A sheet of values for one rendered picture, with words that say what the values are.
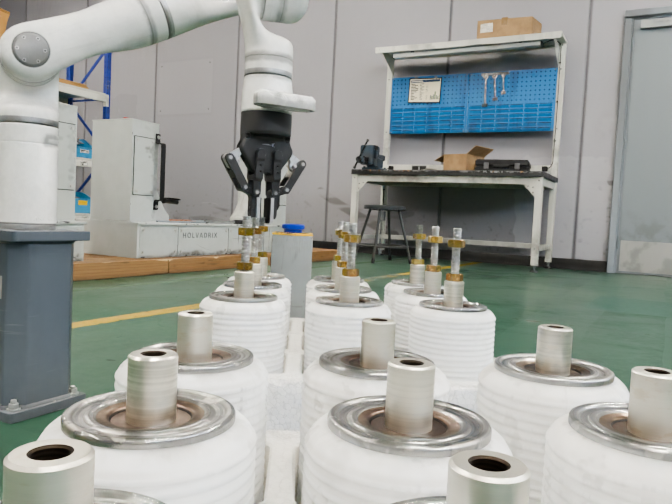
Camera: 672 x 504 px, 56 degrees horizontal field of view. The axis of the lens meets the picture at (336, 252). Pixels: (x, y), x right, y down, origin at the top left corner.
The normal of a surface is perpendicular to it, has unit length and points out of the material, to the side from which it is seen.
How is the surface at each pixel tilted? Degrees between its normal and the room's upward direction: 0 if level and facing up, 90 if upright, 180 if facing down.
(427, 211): 90
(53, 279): 90
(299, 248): 90
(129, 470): 58
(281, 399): 90
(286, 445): 0
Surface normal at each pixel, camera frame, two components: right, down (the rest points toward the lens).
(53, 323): 0.88, 0.07
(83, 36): 0.51, 0.09
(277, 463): 0.05, -1.00
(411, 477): -0.04, -0.49
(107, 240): -0.47, 0.03
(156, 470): 0.28, -0.48
